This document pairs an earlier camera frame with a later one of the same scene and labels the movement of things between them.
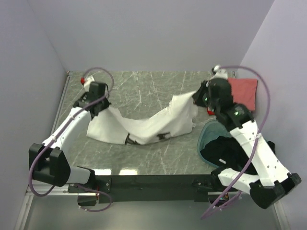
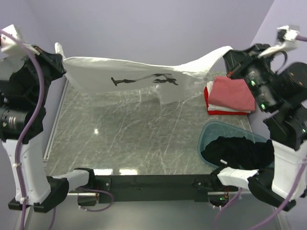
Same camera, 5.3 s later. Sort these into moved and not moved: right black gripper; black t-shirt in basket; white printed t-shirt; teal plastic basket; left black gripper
Moved: left black gripper; right black gripper; white printed t-shirt
Not moved: teal plastic basket; black t-shirt in basket
